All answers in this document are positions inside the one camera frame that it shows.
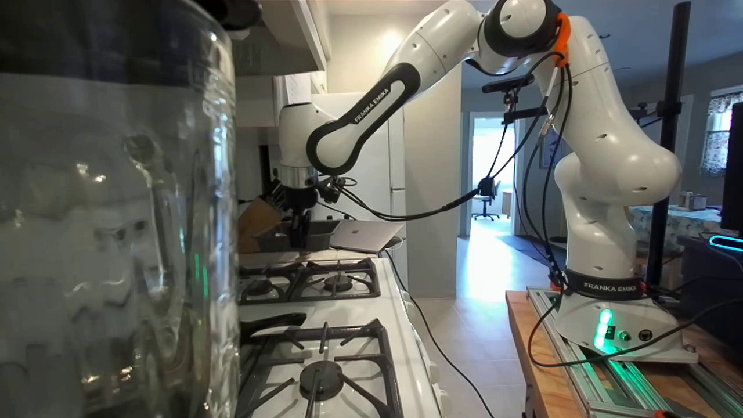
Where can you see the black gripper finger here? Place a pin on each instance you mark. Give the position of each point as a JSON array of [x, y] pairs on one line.
[[297, 228]]

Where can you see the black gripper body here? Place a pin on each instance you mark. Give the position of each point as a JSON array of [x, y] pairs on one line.
[[290, 198]]

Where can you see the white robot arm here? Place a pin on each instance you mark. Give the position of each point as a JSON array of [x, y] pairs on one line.
[[610, 167]]

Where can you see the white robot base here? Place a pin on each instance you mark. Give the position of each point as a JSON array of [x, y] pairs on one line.
[[615, 319]]

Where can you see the silver laptop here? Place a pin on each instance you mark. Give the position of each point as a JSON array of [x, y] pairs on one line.
[[362, 236]]

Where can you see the black right burner grate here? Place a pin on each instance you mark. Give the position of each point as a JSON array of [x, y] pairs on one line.
[[308, 281]]

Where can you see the black burner grate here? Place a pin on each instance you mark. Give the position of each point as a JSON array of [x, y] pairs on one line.
[[293, 370], [308, 281]]

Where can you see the white gas stove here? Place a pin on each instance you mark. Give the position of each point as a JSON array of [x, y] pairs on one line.
[[413, 379]]

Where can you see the black left burner grate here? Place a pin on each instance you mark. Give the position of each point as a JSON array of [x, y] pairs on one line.
[[293, 370]]

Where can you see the large clear glass jar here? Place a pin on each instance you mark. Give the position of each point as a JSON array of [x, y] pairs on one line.
[[116, 212]]

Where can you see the wooden workbench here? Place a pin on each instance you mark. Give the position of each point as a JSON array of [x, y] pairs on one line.
[[568, 383]]

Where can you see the black vertical pole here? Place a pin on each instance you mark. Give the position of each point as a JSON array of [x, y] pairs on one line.
[[668, 125]]

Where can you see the black camera on stand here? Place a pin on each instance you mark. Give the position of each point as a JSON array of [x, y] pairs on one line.
[[508, 88]]

